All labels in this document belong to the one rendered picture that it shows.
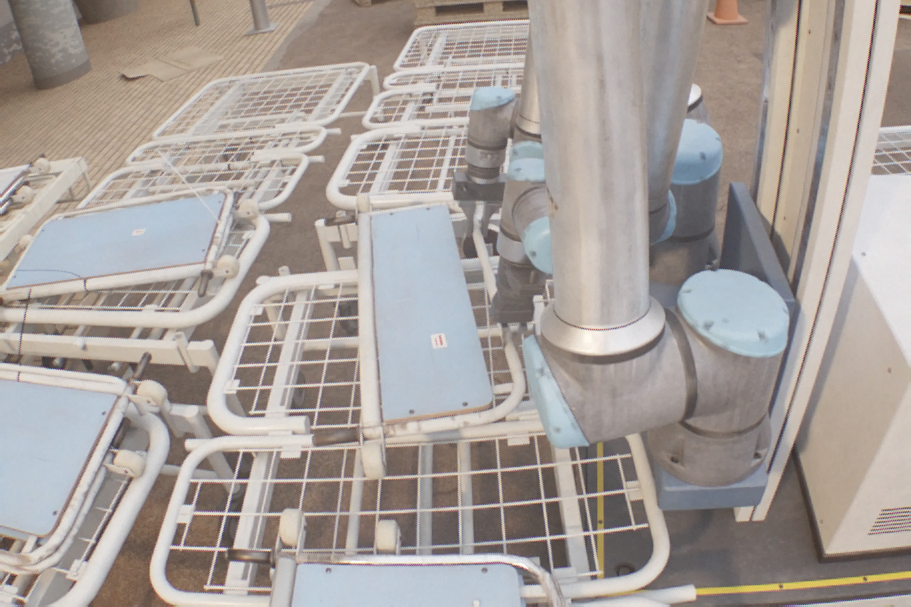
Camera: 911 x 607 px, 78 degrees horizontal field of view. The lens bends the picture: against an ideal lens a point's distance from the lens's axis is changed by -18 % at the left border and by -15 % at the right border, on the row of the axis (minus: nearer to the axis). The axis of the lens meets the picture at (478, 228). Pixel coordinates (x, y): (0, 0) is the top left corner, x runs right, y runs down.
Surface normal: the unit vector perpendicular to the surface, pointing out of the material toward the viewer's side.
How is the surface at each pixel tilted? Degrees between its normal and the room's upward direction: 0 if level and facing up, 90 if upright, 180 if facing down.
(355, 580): 5
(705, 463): 70
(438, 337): 1
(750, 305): 5
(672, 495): 90
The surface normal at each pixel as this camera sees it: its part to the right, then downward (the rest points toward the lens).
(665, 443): -0.88, -0.01
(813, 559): -0.09, -0.84
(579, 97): -0.37, 0.41
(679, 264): -0.21, 0.22
